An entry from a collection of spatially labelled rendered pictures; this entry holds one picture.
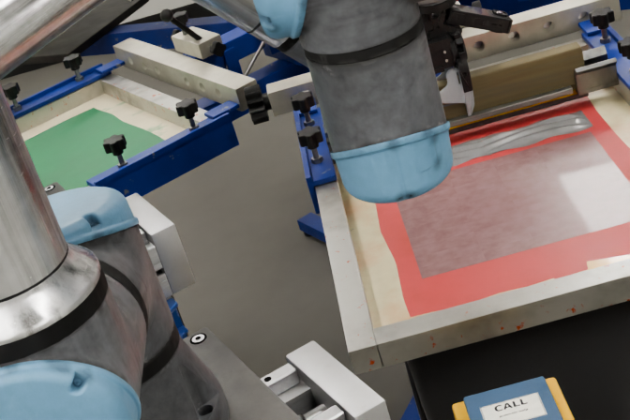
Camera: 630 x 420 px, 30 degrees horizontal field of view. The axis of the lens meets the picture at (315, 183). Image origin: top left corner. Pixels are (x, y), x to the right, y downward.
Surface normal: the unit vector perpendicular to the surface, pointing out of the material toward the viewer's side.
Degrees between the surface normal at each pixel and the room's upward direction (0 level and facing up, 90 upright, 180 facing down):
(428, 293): 0
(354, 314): 0
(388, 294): 0
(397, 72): 90
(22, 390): 98
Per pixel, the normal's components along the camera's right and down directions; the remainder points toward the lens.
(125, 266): 0.73, -0.63
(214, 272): -0.26, -0.86
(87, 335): 0.82, 0.04
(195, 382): 0.52, 0.26
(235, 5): -0.17, 0.72
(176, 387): 0.74, -0.24
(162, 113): -0.79, 0.45
